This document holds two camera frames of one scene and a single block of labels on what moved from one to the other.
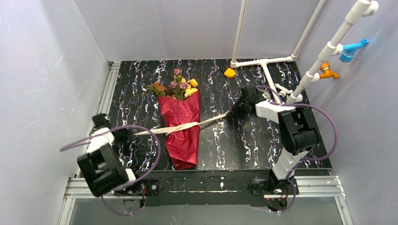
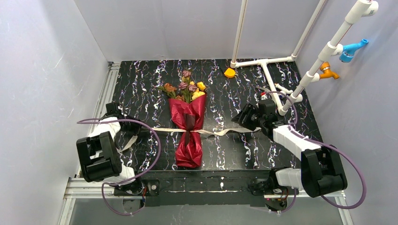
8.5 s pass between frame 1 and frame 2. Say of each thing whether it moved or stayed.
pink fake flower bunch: moved
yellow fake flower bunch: moved
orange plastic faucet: stayed
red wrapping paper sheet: moved
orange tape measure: stayed
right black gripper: moved
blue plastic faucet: stayed
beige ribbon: moved
